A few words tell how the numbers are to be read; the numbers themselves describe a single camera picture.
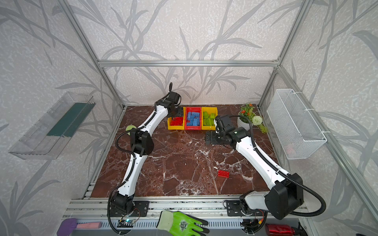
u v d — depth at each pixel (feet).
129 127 3.55
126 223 2.36
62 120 2.27
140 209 2.41
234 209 2.41
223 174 2.77
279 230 2.17
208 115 3.65
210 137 2.33
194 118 3.57
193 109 3.82
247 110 3.15
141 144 2.16
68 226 2.28
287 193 1.27
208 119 3.47
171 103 2.64
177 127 3.45
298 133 2.01
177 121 3.43
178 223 2.27
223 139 1.92
